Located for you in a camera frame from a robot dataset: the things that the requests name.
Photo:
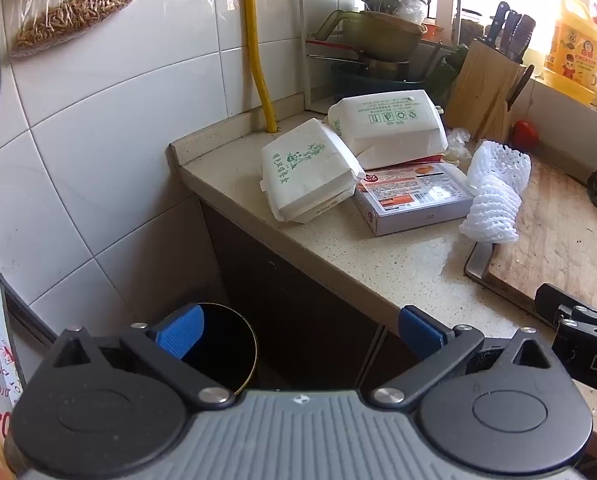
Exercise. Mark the white takeaway box green figure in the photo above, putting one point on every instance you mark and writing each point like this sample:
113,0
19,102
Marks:
303,170

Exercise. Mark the plastic bag of dried food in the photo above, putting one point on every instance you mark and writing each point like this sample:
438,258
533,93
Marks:
68,25

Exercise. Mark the black round trash can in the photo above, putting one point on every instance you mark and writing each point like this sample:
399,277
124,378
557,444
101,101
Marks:
228,345

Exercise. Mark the red tomato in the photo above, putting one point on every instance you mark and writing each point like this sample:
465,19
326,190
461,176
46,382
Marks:
524,134

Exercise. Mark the wooden knife block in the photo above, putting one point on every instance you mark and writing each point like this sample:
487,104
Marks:
478,85

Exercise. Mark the teal plastic basket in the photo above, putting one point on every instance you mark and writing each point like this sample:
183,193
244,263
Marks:
348,79

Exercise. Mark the crumpled clear plastic wrap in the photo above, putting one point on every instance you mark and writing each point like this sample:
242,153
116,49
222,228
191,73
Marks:
458,142

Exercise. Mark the green leafy vegetable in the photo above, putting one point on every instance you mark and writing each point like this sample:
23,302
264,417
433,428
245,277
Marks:
446,72

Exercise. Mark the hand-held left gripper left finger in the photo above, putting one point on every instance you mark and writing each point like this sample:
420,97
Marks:
183,331

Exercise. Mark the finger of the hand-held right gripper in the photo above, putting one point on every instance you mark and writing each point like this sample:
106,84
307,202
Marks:
553,300

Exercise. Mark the white foam net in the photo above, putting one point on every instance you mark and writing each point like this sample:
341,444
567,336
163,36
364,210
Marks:
493,195

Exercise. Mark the wooden cutting board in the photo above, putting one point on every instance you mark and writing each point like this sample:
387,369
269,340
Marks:
553,240

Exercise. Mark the metal bowl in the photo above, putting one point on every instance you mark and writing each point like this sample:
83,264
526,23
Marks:
393,2

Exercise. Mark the yellow pipe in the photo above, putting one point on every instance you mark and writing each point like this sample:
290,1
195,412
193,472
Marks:
253,35

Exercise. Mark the red white cardboard box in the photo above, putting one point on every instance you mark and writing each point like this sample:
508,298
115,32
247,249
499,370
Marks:
413,200

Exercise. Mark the white takeaway box green symbols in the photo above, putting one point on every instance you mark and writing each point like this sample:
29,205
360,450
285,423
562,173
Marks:
388,130

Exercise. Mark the steel pot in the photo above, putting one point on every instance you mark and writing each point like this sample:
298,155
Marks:
383,67

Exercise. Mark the yellow oil bottle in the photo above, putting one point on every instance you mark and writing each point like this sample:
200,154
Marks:
573,60

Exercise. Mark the dark cabinet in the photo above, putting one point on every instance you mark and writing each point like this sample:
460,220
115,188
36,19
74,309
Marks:
288,310

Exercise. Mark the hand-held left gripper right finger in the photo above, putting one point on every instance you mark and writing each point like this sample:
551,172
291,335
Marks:
418,332

